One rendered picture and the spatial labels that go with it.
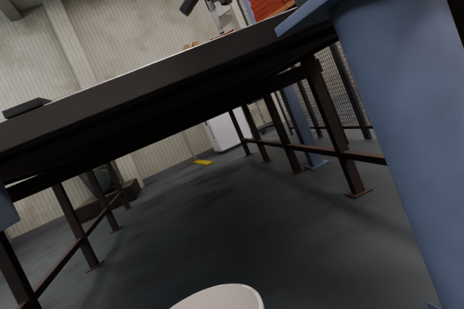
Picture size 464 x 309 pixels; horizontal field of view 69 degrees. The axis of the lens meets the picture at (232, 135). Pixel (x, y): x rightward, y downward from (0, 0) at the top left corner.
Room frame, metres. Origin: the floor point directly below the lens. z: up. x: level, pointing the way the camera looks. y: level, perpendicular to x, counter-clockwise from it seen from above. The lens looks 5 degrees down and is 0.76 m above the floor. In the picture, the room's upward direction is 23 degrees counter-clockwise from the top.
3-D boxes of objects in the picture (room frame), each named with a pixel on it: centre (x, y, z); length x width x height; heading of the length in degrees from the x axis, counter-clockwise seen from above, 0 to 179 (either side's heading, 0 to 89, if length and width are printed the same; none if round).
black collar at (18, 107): (0.74, 0.38, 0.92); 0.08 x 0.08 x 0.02; 8
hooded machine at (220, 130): (6.46, 0.06, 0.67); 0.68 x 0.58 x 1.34; 106
